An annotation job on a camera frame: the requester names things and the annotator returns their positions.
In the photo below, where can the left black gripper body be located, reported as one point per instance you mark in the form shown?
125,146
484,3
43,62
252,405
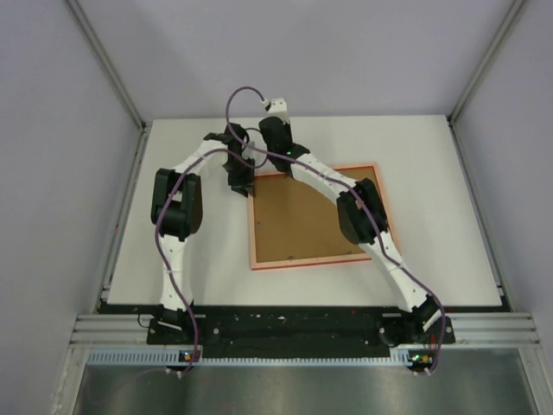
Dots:
239,174

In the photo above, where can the red picture frame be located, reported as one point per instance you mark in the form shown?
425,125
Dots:
292,225

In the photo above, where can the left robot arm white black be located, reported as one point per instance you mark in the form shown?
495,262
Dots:
177,210

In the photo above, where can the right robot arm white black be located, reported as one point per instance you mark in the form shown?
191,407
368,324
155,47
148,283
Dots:
363,221

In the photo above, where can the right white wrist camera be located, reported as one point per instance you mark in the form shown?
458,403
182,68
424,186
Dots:
277,108

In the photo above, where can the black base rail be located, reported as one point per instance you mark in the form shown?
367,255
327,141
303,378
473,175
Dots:
286,332

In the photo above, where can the left corner aluminium post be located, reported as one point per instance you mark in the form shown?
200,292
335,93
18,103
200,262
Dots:
106,65

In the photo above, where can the corner aluminium post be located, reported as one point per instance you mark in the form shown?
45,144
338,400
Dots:
498,41
106,65

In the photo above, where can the right corner aluminium post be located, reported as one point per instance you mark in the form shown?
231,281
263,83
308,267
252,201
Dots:
498,41

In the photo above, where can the grey slotted cable duct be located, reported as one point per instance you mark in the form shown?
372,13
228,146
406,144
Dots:
181,356

